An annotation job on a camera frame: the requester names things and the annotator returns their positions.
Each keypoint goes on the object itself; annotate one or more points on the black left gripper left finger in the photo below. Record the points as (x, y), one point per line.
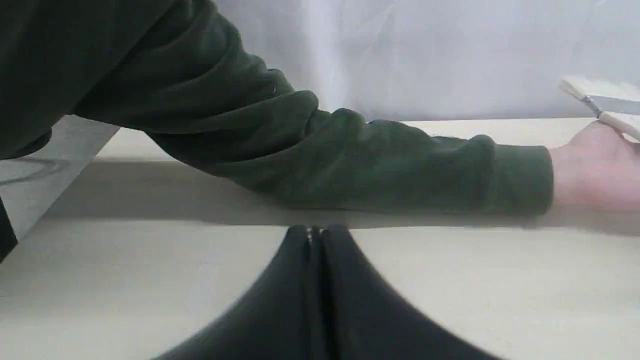
(269, 322)

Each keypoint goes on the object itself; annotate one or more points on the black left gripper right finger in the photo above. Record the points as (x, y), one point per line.
(364, 318)

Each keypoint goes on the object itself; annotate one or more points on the wooden paint brush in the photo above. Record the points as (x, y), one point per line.
(616, 104)

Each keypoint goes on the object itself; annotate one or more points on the dark green sleeved forearm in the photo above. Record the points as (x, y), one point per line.
(177, 71)

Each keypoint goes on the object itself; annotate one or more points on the bare open human hand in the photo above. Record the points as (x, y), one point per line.
(598, 169)

